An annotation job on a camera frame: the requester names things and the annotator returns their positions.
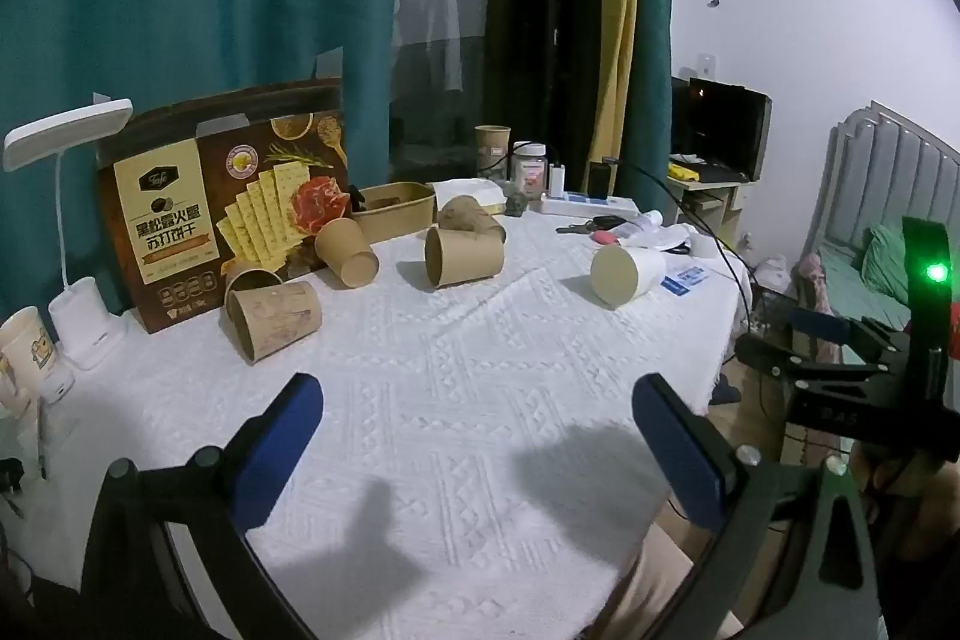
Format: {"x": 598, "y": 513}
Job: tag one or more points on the white cartoon paper cup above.
{"x": 34, "y": 355}

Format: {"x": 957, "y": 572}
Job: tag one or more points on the small dark figurine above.
{"x": 516, "y": 205}

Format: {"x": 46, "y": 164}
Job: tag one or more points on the white power strip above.
{"x": 589, "y": 203}

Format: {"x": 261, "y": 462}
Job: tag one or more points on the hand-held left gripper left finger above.
{"x": 279, "y": 445}

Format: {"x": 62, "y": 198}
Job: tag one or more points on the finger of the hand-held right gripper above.
{"x": 780, "y": 359}
{"x": 840, "y": 329}

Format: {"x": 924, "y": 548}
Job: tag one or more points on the white flat box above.
{"x": 469, "y": 192}

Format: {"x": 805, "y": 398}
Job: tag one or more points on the green pillow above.
{"x": 885, "y": 261}

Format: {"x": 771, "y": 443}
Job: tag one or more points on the person's right hand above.
{"x": 911, "y": 476}

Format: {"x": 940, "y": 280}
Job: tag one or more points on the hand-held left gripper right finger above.
{"x": 679, "y": 452}

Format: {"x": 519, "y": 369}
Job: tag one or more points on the black monitor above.
{"x": 724, "y": 123}

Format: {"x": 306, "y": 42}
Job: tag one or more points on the blue white card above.
{"x": 686, "y": 278}

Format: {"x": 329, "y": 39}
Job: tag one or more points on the printed brown paper cup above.
{"x": 274, "y": 319}

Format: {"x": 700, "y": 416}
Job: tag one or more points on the yellow curtain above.
{"x": 613, "y": 10}

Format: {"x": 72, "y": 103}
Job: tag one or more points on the white hanging garment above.
{"x": 427, "y": 3}

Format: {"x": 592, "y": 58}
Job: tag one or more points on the black pen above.
{"x": 42, "y": 441}

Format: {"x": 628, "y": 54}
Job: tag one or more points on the clear jar white lid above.
{"x": 528, "y": 168}

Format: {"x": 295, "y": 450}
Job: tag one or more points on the white charger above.
{"x": 558, "y": 180}

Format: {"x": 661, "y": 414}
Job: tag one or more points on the white wall socket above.
{"x": 707, "y": 63}

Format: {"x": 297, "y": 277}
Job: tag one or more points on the brown cracker box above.
{"x": 217, "y": 212}

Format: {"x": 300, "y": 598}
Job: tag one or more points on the black plug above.
{"x": 11, "y": 475}

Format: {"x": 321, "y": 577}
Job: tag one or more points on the green bed sheet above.
{"x": 862, "y": 295}

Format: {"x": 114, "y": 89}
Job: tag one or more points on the kraft paper bowl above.
{"x": 397, "y": 209}

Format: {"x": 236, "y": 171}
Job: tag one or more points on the bunch of keys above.
{"x": 589, "y": 225}

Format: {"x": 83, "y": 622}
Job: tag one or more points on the white textured tablecloth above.
{"x": 450, "y": 400}

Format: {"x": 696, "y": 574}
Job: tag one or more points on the white tube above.
{"x": 646, "y": 221}

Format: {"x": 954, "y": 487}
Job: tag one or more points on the white desk lamp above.
{"x": 71, "y": 325}

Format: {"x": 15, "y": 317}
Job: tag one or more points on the small wooden desk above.
{"x": 712, "y": 190}

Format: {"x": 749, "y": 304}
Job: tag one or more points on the small black box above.
{"x": 600, "y": 179}

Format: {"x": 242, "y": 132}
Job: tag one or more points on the grey padded headboard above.
{"x": 892, "y": 168}

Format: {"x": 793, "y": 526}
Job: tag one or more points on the person's leg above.
{"x": 675, "y": 587}

